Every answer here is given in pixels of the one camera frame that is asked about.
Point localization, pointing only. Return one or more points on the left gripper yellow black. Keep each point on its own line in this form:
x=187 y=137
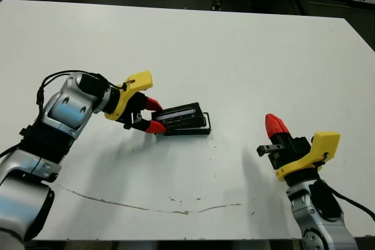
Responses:
x=129 y=95

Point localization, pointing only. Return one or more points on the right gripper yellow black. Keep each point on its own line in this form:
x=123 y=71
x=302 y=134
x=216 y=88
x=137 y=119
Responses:
x=322 y=147

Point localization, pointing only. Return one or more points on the black box lid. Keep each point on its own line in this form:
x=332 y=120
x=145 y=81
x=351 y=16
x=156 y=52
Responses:
x=181 y=113

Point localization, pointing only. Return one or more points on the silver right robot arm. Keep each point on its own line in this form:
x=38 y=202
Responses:
x=319 y=226

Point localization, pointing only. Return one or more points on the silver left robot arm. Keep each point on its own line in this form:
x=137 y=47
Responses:
x=61 y=112

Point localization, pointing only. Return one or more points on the black box with white insert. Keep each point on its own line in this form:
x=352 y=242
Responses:
x=205 y=128

